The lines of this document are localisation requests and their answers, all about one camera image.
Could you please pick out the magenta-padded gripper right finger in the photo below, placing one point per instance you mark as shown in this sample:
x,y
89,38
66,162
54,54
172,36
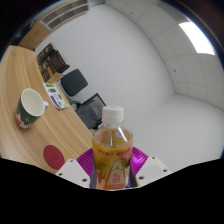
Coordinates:
x,y
151,170

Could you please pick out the black padded office chair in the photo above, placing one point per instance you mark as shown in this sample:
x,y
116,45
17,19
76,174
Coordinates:
x,y
74,82

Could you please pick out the white printed leaflet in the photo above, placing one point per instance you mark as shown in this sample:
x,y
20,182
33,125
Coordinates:
x,y
56,96

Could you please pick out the large square ceiling light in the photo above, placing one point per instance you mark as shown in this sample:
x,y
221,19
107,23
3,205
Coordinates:
x,y
197,38

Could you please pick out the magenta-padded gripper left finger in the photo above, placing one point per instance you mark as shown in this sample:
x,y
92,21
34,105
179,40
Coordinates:
x,y
71,171

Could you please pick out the black flat box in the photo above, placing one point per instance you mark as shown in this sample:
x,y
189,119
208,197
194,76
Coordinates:
x,y
60,61

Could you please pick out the yellow-labelled clear drink bottle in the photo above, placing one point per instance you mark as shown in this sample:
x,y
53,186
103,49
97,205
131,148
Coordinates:
x,y
112,156

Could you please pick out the tall dark printed box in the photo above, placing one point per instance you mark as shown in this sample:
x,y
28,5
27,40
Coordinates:
x,y
45,52

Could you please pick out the green and white mug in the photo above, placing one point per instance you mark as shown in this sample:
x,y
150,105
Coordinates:
x,y
30,105

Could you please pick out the flat round red coaster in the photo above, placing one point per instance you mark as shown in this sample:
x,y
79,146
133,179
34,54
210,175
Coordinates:
x,y
53,156

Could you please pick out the wooden shelf unit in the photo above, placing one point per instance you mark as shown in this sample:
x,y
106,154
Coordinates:
x,y
36,35

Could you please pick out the black mesh-back office chair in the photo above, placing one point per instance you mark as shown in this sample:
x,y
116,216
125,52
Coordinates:
x,y
91,111

